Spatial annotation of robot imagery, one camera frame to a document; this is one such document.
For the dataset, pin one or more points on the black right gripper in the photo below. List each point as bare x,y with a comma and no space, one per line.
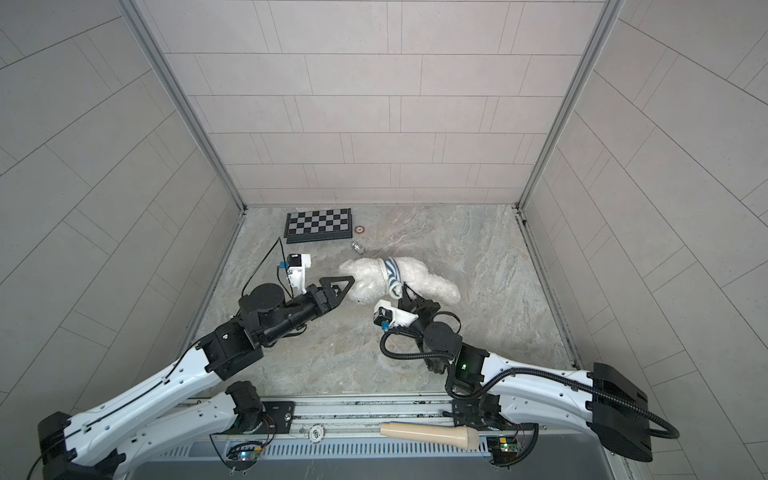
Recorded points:
419,307

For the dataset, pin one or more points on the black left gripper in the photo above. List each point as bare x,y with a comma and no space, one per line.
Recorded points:
319,299

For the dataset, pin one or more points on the blue white striped shirt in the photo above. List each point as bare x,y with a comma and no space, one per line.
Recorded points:
394,279

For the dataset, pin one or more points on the white fluffy teddy bear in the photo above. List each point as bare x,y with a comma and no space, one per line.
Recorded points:
376,278

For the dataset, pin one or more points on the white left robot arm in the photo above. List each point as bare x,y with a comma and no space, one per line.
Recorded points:
109,440

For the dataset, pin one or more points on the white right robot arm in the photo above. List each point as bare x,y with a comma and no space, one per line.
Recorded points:
490,392

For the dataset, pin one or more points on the folded black chess board box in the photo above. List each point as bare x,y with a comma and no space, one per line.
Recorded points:
318,225

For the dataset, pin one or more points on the right green circuit board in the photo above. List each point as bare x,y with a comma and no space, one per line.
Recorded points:
504,451

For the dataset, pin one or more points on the green circuit board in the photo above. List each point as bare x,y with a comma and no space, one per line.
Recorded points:
247,452
504,451

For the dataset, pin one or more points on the left green circuit board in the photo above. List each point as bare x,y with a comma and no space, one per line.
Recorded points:
247,452

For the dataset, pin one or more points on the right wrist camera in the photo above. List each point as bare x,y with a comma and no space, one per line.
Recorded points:
387,317

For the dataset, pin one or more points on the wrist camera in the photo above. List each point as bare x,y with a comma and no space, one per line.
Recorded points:
387,317
295,266

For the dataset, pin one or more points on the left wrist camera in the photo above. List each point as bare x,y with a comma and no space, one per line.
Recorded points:
295,266

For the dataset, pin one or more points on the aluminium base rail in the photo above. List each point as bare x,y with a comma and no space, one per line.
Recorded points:
372,414

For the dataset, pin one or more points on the beige wooden handle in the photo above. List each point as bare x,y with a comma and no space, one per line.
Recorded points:
462,437

